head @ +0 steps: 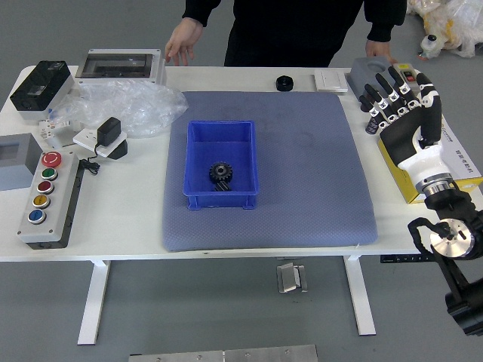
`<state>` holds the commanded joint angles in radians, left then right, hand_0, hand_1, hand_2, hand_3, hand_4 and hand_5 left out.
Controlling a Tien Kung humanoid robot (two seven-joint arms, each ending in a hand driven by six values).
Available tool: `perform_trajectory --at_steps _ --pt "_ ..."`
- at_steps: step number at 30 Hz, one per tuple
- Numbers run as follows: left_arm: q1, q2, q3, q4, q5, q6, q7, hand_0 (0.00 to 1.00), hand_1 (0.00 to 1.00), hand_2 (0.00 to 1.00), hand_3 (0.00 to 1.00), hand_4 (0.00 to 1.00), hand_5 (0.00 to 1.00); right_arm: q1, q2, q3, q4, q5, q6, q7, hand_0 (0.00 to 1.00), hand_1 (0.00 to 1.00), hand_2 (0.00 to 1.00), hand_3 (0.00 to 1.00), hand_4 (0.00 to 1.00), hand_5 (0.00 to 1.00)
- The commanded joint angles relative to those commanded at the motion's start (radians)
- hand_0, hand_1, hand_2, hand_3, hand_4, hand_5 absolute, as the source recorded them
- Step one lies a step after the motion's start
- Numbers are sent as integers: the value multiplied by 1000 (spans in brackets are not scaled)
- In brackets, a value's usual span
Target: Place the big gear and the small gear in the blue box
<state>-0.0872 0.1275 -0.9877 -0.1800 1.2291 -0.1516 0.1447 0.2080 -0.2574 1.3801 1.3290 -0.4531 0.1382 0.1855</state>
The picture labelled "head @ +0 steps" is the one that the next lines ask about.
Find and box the black power adapter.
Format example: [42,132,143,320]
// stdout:
[97,116,122,146]

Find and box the grey two-button switch box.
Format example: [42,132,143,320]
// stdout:
[392,62,423,95]

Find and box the person's left hand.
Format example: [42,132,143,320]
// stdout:
[365,39,399,65]

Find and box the yellow white cardboard box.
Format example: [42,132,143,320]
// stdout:
[378,112,483,204]

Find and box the black adapter cord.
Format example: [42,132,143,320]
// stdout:
[78,143,102,176]

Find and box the big black gear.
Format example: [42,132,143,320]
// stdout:
[208,161,235,189]

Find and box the black and grey enclosure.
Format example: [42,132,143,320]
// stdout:
[9,60,75,122]

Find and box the grey block with round recess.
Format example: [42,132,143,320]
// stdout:
[346,56,393,101]

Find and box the grey enclosure with window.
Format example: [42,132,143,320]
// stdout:
[0,132,43,192]

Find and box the metal floor bracket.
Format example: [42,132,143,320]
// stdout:
[276,262,309,294]

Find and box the clear-cover distribution box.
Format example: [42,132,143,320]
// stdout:
[75,48,168,86]

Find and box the person's right hand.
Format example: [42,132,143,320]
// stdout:
[165,17,205,68]

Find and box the blue plastic box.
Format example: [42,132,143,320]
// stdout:
[183,119,261,210]

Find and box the clear plastic bag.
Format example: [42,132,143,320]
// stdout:
[48,78,189,139]

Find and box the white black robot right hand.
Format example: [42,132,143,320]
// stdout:
[358,66,454,189]

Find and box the black table control panel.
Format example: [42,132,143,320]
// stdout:
[380,254,431,264]

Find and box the white power socket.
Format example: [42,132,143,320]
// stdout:
[72,127,129,161]

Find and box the white table leg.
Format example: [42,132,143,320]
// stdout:
[342,255,377,336]
[77,259,111,346]

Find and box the grey-blue foam mat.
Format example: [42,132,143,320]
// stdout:
[162,90,379,253]

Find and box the person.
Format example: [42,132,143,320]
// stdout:
[165,0,408,68]

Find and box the grey five-button control box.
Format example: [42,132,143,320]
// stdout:
[17,150,80,250]

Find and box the white bottle black cap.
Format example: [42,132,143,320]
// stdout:
[419,33,446,60]

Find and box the white terminal connector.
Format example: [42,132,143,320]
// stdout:
[38,117,72,137]

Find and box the yellowish plastic bag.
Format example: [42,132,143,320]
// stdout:
[409,0,483,58]

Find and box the white wall switch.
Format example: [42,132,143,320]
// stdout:
[312,69,349,93]

